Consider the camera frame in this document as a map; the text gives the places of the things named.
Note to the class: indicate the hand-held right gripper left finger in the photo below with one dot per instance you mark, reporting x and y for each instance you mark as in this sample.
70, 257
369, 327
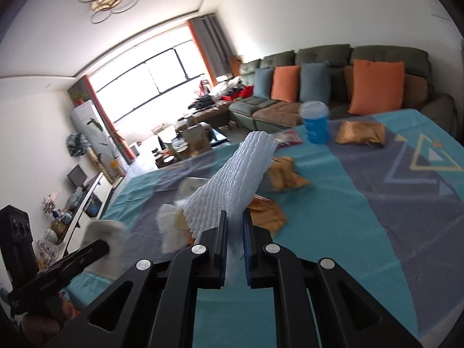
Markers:
214, 257

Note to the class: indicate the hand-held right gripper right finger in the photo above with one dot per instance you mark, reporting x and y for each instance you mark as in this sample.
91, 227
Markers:
248, 250

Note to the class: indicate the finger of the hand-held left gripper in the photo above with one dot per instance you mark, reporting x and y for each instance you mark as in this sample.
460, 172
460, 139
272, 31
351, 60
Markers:
87, 255

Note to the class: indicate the white tissue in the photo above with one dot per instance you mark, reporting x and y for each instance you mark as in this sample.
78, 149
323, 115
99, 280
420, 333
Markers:
105, 234
168, 224

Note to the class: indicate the gold snack wrapper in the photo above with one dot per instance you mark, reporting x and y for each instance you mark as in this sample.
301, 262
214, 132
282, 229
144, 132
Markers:
359, 132
268, 217
286, 177

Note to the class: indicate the white foam fruit net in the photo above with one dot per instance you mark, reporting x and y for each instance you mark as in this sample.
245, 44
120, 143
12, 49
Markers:
232, 181

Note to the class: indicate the person's left hand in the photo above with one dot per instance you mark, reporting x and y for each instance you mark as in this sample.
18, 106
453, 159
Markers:
36, 330

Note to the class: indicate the white tv cabinet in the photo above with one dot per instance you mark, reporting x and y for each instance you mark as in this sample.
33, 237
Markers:
81, 217

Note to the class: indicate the clear plastic bag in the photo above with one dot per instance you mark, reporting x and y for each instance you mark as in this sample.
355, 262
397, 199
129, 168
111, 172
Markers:
192, 188

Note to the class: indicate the black monitor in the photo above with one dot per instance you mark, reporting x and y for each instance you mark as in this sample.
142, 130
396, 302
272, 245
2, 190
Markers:
77, 177

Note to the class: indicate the patterned teal tablecloth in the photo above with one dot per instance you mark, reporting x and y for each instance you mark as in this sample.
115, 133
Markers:
326, 206

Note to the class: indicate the dark hanging garment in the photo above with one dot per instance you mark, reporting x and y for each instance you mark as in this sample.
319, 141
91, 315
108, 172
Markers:
77, 145

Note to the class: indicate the cluttered coffee table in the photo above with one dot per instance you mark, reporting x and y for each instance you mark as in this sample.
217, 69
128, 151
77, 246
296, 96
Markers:
174, 145

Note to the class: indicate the red clear packet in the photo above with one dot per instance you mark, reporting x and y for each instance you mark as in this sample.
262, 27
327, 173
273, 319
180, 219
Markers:
288, 137

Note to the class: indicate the kraft paper bag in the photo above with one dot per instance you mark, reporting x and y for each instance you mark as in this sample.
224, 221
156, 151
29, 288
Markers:
197, 137

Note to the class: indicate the tall leafy plant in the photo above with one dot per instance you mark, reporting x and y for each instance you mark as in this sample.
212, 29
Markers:
95, 125

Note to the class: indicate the white standing air conditioner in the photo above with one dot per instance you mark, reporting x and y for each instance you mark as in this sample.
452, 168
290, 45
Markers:
85, 119

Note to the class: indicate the blue cup with white lid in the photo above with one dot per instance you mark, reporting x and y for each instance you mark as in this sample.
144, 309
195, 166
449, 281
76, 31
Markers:
315, 127

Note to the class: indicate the brown seat pad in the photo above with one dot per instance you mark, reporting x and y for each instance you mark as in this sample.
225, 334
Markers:
279, 110

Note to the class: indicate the brown ottoman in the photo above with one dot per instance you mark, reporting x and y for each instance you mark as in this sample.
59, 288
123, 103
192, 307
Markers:
212, 110

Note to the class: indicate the red cloth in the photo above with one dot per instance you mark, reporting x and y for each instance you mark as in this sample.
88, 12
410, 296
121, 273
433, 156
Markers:
244, 92

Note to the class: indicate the small potted plant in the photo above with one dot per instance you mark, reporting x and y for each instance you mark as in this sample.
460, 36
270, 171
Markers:
79, 98

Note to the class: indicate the grey orange curtain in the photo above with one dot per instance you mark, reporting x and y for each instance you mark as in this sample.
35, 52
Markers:
214, 43
95, 96

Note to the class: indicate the pile of clothes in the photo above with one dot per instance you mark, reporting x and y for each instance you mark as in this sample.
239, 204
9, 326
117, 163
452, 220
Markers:
221, 90

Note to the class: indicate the blue cushion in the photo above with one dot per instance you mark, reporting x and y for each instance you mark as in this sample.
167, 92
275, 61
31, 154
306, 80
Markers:
314, 81
264, 83

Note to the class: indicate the orange cushion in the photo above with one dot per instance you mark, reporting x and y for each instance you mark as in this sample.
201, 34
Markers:
286, 84
377, 87

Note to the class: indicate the large window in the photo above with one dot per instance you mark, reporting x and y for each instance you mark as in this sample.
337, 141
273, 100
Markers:
145, 87

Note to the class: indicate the wooden cabinet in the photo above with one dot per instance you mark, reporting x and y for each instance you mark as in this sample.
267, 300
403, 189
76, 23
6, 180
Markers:
235, 65

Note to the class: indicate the green sectional sofa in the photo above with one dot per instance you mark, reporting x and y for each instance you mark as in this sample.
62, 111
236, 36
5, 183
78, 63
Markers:
322, 52

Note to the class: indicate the brown cushion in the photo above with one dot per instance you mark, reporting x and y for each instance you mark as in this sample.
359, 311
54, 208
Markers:
415, 87

